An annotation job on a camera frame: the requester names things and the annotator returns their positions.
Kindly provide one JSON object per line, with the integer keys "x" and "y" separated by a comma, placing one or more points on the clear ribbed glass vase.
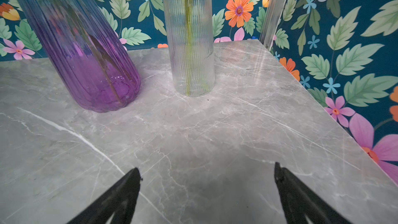
{"x": 191, "y": 45}

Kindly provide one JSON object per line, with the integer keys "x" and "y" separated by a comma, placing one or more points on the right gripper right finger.
{"x": 300, "y": 204}

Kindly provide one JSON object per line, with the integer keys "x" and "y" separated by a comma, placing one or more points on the purple glass vase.
{"x": 83, "y": 48}

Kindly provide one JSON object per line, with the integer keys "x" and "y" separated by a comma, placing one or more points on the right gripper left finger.
{"x": 116, "y": 205}

